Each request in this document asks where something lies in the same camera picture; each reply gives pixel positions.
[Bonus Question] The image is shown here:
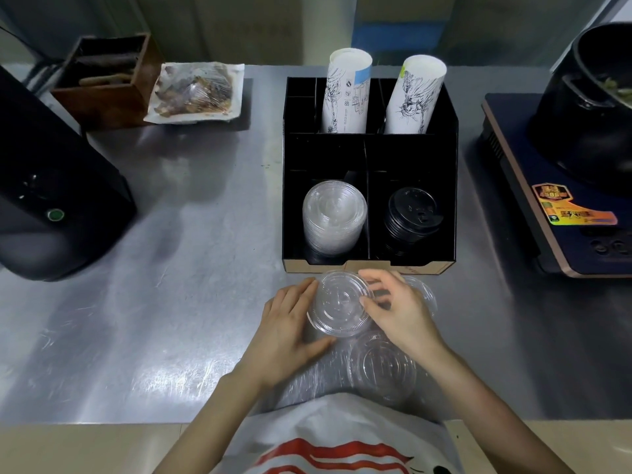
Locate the white printed paper cup stack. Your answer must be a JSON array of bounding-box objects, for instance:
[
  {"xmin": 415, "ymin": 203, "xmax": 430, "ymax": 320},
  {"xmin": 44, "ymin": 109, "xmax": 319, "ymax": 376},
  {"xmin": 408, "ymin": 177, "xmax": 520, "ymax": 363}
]
[
  {"xmin": 383, "ymin": 54, "xmax": 448, "ymax": 136},
  {"xmin": 321, "ymin": 47, "xmax": 372, "ymax": 135}
]

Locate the black compartment organizer box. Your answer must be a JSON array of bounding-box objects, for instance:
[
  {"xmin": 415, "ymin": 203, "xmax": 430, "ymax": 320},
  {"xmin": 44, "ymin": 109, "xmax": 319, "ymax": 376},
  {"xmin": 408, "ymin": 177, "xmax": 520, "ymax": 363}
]
[{"xmin": 281, "ymin": 76, "xmax": 459, "ymax": 277}]

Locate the person's left hand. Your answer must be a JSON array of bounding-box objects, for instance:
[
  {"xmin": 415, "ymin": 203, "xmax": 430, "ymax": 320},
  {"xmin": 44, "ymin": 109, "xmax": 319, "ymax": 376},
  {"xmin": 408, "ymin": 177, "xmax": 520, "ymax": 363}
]
[{"xmin": 236, "ymin": 278, "xmax": 337, "ymax": 391}]

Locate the person's left forearm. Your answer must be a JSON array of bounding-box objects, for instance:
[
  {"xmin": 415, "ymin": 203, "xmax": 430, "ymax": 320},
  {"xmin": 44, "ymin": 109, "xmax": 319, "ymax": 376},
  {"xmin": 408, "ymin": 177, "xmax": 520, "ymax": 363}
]
[{"xmin": 152, "ymin": 365, "xmax": 271, "ymax": 474}]

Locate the black countertop appliance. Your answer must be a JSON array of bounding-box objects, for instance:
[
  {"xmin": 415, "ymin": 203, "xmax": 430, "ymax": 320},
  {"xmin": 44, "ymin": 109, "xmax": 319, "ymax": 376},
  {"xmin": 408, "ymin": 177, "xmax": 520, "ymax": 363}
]
[{"xmin": 0, "ymin": 64, "xmax": 138, "ymax": 282}]

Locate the transparent plastic sleeve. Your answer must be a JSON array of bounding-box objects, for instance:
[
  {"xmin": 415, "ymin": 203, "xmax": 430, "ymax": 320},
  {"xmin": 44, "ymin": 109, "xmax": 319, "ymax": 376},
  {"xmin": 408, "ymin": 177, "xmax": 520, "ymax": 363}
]
[{"xmin": 274, "ymin": 333, "xmax": 447, "ymax": 424}]

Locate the white plastic bag red print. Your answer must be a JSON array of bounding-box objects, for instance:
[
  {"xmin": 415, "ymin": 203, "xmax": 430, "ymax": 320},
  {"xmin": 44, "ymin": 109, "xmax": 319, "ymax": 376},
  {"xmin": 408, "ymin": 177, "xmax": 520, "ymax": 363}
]
[{"xmin": 209, "ymin": 394, "xmax": 466, "ymax": 474}]

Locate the stack of black lids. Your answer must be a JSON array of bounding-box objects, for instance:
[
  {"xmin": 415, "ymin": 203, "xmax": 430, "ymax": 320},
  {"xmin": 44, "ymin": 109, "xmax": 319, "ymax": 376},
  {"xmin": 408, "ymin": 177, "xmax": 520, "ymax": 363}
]
[{"xmin": 382, "ymin": 187, "xmax": 440, "ymax": 253}]

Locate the black cooking pot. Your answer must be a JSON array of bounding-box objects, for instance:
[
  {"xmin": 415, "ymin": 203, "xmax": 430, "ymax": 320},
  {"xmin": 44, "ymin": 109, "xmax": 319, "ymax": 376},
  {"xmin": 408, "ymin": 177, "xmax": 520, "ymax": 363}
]
[{"xmin": 527, "ymin": 21, "xmax": 632, "ymax": 199}]

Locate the stack of clear lids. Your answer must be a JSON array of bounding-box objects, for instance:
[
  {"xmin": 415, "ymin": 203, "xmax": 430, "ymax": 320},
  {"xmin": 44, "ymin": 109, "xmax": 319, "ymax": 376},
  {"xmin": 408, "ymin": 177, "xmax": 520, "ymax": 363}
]
[{"xmin": 302, "ymin": 179, "xmax": 369, "ymax": 257}]

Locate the person's right forearm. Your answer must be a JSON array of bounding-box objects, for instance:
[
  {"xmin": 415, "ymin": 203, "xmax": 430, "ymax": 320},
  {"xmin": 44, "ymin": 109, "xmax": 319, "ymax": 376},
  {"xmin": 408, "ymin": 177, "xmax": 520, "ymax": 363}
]
[{"xmin": 415, "ymin": 343, "xmax": 561, "ymax": 474}]

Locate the person's right hand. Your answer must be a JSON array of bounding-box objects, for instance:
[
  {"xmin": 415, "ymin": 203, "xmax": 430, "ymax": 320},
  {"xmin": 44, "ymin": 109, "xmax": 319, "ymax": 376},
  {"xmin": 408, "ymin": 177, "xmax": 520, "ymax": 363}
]
[{"xmin": 358, "ymin": 269, "xmax": 448, "ymax": 364}]

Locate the wrapped food tray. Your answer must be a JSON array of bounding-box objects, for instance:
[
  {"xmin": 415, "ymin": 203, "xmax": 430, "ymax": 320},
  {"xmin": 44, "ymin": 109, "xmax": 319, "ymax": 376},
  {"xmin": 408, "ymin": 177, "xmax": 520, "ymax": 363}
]
[{"xmin": 143, "ymin": 61, "xmax": 246, "ymax": 125}]

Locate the clear plastic cup lid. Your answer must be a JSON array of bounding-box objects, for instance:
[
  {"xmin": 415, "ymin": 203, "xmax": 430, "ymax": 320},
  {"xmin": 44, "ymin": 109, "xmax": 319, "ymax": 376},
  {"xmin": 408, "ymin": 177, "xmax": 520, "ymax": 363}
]
[
  {"xmin": 348, "ymin": 330, "xmax": 418, "ymax": 408},
  {"xmin": 306, "ymin": 271, "xmax": 375, "ymax": 338},
  {"xmin": 402, "ymin": 276, "xmax": 439, "ymax": 319}
]

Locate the brown wooden box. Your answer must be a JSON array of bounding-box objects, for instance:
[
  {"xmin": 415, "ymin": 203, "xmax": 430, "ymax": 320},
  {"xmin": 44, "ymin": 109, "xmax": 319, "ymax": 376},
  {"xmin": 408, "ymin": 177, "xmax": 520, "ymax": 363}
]
[{"xmin": 50, "ymin": 33, "xmax": 164, "ymax": 132}]

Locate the dark induction cooker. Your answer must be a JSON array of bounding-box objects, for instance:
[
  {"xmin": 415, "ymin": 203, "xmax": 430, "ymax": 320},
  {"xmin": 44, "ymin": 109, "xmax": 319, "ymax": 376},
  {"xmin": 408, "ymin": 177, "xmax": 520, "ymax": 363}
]
[{"xmin": 477, "ymin": 92, "xmax": 632, "ymax": 279}]

